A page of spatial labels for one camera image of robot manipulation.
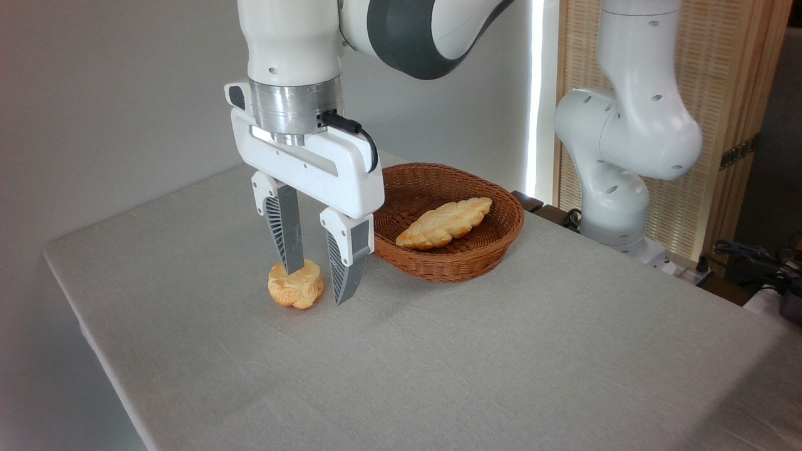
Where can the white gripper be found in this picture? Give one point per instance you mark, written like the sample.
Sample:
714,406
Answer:
326,172

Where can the long braided bread loaf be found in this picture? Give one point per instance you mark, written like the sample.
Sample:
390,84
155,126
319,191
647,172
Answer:
442,224

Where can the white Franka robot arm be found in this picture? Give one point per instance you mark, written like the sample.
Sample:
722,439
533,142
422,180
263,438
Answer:
288,37

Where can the round golden bread roll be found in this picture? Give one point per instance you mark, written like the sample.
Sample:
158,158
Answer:
296,292

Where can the brown wicker basket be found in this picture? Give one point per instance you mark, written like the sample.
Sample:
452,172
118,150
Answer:
451,264

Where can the grey tablecloth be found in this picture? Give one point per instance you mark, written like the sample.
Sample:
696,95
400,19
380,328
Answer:
438,363

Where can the white power strip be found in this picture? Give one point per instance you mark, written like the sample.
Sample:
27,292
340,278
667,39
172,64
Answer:
692,272

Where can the metal screen hinge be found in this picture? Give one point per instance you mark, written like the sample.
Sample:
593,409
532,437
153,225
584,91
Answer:
739,151

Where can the wooden slatted screen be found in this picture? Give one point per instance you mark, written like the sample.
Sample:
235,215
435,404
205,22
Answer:
727,62

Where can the dark grey pot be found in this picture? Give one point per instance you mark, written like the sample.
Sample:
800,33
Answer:
792,308

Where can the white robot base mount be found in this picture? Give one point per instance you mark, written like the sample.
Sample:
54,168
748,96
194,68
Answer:
651,254

